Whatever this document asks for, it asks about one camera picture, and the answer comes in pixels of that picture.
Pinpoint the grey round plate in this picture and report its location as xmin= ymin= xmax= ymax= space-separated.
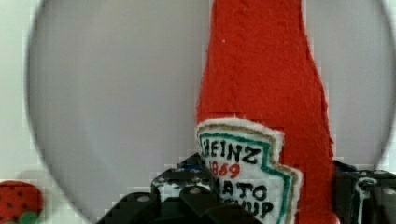
xmin=25 ymin=0 xmax=395 ymax=224

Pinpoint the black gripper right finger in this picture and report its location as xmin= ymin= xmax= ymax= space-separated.
xmin=333 ymin=161 xmax=396 ymax=224

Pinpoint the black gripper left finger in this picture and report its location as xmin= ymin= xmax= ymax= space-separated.
xmin=97 ymin=154 xmax=261 ymax=224

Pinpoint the red felt strawberry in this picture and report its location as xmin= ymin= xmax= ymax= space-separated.
xmin=0 ymin=180 xmax=44 ymax=224

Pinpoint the red felt ketchup bottle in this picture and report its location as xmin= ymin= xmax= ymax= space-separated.
xmin=196 ymin=0 xmax=339 ymax=224

